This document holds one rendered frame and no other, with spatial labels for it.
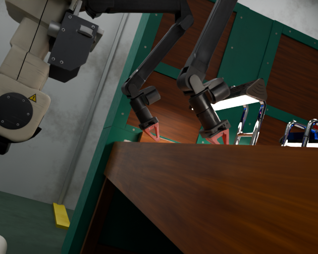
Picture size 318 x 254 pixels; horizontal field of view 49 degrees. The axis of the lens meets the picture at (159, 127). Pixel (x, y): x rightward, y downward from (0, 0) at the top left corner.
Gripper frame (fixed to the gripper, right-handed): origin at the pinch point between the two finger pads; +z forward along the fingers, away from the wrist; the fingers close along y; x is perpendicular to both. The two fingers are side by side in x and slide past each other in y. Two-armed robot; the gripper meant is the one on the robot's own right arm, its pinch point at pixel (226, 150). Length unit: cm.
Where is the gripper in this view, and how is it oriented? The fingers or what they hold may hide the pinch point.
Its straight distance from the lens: 110.4
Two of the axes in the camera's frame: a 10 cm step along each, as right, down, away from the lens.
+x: -8.3, 5.0, -2.5
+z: 4.9, 8.6, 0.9
